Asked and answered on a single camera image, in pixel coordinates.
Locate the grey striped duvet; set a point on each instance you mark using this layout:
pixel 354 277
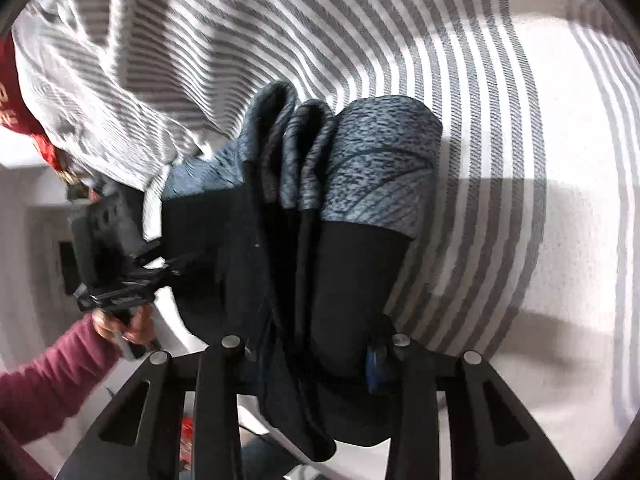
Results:
pixel 501 135

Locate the red embroidered pillow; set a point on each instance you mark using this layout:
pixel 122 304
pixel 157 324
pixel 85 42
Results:
pixel 15 115

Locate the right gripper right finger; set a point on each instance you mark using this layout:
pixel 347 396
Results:
pixel 491 433

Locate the person left hand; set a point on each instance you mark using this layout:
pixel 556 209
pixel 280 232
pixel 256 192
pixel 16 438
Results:
pixel 138 330

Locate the maroon sleeve forearm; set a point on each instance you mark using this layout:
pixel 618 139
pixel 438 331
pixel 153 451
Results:
pixel 38 397

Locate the black blue patterned garment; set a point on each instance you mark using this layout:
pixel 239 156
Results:
pixel 299 228

